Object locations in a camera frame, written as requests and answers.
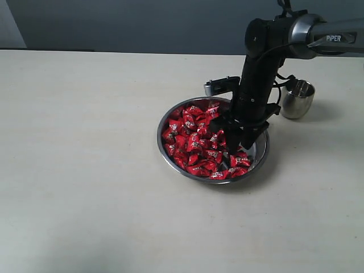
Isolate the stainless steel cup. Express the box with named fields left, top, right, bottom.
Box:
left=280, top=78, right=316, bottom=119

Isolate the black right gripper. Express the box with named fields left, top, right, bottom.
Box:
left=209, top=55, right=282, bottom=155

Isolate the black cable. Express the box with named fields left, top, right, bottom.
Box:
left=267, top=72, right=296, bottom=106

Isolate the round stainless steel plate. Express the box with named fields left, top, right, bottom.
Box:
left=156, top=97, right=271, bottom=185

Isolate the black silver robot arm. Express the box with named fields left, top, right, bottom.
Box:
left=204, top=10, right=363, bottom=154

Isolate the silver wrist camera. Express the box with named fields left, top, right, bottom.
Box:
left=204, top=76, right=241, bottom=97

